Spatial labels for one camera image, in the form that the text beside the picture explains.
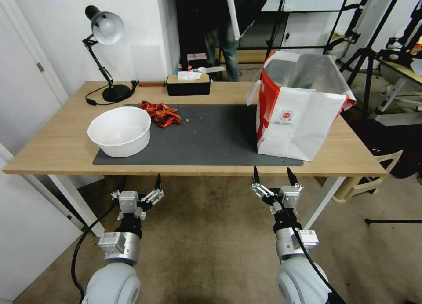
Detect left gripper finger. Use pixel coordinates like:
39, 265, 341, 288
141, 173, 165, 213
110, 175, 128, 201

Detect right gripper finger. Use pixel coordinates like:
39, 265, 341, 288
286, 167, 305, 196
250, 166, 276, 206

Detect white round takeout container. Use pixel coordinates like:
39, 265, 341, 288
87, 106, 152, 158

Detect white red takeout bag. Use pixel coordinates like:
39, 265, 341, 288
246, 51, 358, 162

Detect dark grey desk mat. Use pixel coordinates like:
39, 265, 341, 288
92, 103, 305, 167

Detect wooden table white legs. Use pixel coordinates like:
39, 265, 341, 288
2, 81, 387, 238

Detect black desk lamp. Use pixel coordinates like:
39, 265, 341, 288
81, 5, 138, 104

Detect beige plastic stool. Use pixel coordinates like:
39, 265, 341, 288
314, 148, 405, 204

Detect black mesh chair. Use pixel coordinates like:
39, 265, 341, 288
348, 117, 422, 180

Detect black tripod leg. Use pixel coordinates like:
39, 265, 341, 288
364, 218, 422, 226

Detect black tissue box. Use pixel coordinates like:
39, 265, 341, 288
166, 73, 211, 97

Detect white tissue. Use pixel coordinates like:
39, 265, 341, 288
177, 71, 203, 81

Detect person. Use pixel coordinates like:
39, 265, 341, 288
201, 0, 265, 83

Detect white workbench yellow edge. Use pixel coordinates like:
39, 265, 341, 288
373, 57, 422, 121

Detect white rolled sheet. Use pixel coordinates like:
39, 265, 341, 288
223, 0, 241, 41

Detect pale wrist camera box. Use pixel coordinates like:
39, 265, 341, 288
118, 190, 140, 216
280, 185, 301, 210

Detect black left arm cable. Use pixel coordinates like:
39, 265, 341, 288
70, 214, 121, 304

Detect black lamp cable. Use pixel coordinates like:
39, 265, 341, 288
85, 83, 113, 106

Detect black camera tripod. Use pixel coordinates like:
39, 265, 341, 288
338, 0, 410, 121

